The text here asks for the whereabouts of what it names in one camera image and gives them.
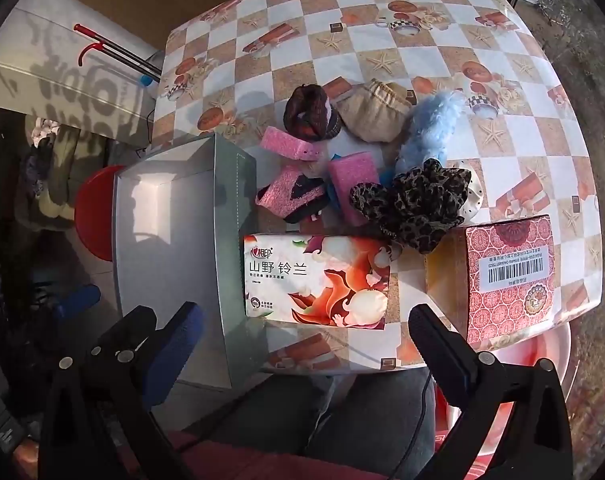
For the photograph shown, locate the red patterned box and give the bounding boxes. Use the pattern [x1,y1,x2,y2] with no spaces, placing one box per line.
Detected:
[426,214,556,352]

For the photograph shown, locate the checkered printed tablecloth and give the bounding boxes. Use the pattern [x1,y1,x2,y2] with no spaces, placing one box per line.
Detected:
[152,0,600,376]

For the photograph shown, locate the white polka dot scrunchie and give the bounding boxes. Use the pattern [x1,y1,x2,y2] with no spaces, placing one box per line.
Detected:
[451,160,484,222]

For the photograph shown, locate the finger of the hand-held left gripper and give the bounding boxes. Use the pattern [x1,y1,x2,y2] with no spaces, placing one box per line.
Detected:
[52,285,102,326]

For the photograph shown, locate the thick pink sponge block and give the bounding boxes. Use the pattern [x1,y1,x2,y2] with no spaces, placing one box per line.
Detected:
[328,152,384,227]

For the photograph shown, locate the leopard print scrunchie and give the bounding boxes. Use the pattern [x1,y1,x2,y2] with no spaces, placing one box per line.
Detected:
[349,158,473,254]

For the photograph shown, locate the grey cardboard box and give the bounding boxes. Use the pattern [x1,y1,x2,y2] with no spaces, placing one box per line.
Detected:
[112,132,258,391]

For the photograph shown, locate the floral tissue box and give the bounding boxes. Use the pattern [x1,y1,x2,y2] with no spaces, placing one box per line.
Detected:
[242,233,391,332]

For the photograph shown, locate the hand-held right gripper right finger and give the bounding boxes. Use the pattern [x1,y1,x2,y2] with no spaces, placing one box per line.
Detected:
[408,303,573,480]

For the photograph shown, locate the thin pink sponge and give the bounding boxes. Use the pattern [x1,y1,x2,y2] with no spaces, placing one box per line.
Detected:
[259,127,321,162]

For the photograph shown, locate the black cable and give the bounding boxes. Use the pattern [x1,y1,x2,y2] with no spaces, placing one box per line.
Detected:
[399,382,433,480]

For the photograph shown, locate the beige fabric pouch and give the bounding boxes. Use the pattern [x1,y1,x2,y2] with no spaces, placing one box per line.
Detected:
[336,79,414,143]

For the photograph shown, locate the dark red knitted scrunchie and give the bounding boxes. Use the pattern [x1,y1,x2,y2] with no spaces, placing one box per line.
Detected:
[284,82,341,142]

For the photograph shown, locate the blue fluffy scrunchie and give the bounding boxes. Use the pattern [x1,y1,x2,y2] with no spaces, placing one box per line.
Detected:
[395,89,469,177]

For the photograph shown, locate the pink plastic basin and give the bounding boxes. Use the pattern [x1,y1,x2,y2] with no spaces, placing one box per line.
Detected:
[435,320,574,480]

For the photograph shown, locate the pink sponge with black cloth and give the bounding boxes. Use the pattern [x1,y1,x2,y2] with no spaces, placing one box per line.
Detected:
[255,165,329,224]

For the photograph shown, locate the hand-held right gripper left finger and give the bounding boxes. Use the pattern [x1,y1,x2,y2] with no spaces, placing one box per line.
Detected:
[37,301,206,480]

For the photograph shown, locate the red plastic stool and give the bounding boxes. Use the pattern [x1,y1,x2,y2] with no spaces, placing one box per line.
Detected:
[74,165,129,262]

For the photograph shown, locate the red-handled metal tool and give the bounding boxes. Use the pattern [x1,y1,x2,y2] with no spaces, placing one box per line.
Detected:
[73,23,162,82]

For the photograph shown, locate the person's jeans leg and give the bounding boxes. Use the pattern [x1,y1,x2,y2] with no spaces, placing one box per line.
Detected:
[202,369,435,480]

